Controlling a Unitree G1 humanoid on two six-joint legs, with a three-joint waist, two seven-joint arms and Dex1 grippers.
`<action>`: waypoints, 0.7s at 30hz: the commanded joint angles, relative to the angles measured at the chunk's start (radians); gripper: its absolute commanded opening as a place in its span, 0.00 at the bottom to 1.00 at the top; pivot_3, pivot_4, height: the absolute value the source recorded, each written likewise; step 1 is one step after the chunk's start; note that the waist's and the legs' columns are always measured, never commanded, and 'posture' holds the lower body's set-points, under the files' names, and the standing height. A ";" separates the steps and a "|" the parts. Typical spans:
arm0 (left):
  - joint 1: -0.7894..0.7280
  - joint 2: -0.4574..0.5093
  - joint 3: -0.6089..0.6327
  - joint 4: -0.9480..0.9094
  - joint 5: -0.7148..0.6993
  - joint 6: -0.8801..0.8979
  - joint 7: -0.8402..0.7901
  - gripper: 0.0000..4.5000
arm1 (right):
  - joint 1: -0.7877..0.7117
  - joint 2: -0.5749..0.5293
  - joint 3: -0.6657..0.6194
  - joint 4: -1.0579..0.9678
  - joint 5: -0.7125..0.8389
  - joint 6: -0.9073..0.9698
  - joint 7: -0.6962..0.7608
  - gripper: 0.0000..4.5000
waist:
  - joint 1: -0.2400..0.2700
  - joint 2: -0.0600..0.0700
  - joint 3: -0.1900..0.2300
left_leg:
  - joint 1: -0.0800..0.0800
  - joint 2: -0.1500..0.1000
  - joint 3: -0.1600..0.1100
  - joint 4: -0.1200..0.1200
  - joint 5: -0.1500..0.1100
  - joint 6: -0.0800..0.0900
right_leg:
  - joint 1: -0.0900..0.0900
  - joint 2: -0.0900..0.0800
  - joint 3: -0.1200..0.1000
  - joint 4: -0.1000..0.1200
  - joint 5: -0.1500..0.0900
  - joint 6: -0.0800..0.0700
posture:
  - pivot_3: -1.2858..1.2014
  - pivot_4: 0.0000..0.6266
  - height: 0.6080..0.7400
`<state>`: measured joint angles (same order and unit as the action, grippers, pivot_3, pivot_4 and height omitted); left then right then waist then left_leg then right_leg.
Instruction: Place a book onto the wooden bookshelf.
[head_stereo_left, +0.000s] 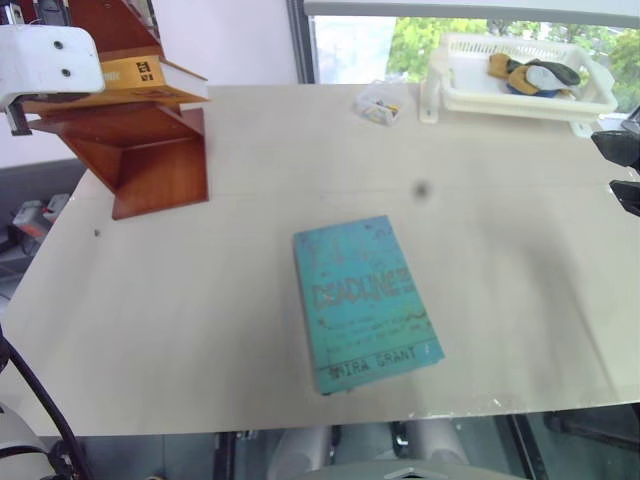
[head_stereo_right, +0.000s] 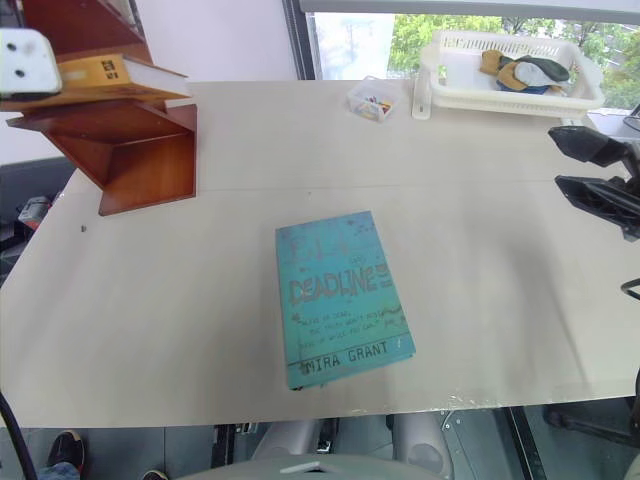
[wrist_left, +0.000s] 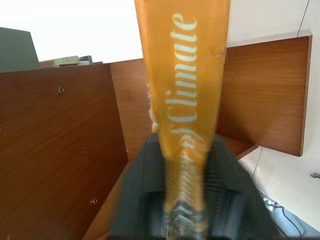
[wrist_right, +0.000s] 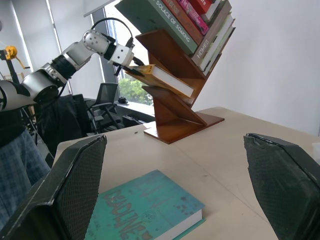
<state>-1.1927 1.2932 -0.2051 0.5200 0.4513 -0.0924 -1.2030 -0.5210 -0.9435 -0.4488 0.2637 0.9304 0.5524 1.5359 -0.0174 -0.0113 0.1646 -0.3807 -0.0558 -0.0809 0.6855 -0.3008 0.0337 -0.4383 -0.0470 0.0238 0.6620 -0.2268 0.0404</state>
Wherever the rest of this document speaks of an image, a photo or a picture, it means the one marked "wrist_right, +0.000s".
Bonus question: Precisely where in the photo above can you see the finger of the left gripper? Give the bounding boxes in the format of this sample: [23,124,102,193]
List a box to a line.
[131,56,145,67]
[124,65,146,77]

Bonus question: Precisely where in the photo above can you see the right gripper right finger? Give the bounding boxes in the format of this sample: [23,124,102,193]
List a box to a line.
[243,132,320,240]

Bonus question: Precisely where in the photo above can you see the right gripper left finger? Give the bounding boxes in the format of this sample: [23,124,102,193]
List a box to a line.
[0,134,108,240]

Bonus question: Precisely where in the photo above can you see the yellow book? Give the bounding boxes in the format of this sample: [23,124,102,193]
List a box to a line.
[124,64,196,99]

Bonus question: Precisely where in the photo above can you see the green Solace of Soaking book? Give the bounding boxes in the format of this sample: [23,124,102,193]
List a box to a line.
[114,0,199,55]

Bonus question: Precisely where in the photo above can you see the brown book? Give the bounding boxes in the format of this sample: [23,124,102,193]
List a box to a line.
[159,0,205,46]

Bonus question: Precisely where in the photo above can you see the wooden zigzag bookshelf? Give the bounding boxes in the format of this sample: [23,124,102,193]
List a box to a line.
[134,28,225,145]

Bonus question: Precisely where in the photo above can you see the taupe Homes book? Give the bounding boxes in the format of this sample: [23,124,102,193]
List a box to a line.
[191,0,233,66]

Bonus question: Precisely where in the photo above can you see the pink book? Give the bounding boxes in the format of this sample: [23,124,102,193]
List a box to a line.
[174,0,210,36]

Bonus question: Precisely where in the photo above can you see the dark green hardcover book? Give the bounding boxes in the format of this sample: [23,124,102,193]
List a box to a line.
[198,17,237,76]

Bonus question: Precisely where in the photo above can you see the red book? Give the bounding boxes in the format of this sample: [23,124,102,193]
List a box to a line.
[187,0,223,23]

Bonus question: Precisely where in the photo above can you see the teal hardcover book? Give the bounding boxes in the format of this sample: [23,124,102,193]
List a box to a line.
[84,169,207,240]

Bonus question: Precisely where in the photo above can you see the black office chair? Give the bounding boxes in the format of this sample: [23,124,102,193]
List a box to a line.
[86,82,125,134]

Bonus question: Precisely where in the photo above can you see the blue plaid cloth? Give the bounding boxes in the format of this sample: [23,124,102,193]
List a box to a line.
[0,128,51,226]

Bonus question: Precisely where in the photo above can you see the black jacket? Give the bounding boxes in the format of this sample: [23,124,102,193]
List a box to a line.
[34,93,91,157]

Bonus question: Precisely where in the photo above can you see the yellow spool stand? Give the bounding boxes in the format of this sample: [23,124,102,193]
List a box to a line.
[0,45,31,83]

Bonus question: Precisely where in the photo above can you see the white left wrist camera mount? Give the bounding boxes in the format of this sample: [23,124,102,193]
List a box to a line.
[107,44,136,68]

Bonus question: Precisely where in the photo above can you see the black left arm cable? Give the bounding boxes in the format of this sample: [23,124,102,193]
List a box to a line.
[90,17,135,49]

